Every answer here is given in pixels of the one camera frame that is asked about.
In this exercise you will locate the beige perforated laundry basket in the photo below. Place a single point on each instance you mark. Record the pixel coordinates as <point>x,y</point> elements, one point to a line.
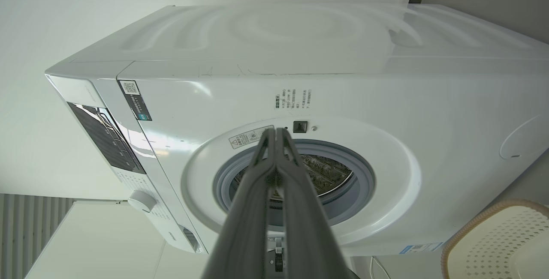
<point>493,236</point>

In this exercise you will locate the grey warning sticker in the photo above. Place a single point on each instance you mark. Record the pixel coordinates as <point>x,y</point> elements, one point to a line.
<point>244,138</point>

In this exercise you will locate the white front-load washing machine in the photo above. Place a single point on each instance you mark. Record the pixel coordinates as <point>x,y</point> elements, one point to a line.
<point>386,90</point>

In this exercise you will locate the black glossy control display panel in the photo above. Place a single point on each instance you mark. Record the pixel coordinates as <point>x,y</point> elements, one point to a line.
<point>103,137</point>

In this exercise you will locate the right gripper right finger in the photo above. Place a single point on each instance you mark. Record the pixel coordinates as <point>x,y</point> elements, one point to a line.
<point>304,227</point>

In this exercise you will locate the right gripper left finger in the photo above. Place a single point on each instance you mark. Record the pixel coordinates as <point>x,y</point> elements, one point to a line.
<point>244,227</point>

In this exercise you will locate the printed text label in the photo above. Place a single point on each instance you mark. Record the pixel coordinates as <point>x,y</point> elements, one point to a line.
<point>293,100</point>

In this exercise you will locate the white cabinet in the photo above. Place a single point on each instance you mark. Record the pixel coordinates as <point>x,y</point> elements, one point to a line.
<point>98,244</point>

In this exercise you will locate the black QR code sticker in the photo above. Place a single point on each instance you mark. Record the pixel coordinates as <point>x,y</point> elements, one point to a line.
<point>136,101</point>

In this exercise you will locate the round drain filter cover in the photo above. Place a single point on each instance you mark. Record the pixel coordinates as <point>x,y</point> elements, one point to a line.
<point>529,137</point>

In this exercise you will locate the blue energy label sticker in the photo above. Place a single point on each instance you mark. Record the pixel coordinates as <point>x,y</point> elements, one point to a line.
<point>420,248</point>

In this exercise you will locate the white washing machine control knob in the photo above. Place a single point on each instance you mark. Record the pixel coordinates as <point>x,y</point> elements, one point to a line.
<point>141,202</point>

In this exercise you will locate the grey slatted panel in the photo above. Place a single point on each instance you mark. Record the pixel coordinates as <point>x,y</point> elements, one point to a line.
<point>21,227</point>

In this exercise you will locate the metal washing machine door hinge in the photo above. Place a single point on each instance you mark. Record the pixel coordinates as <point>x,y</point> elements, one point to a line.
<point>279,255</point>

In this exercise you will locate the stainless steel washing machine drum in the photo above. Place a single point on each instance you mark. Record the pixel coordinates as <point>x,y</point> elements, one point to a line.
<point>330,176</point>

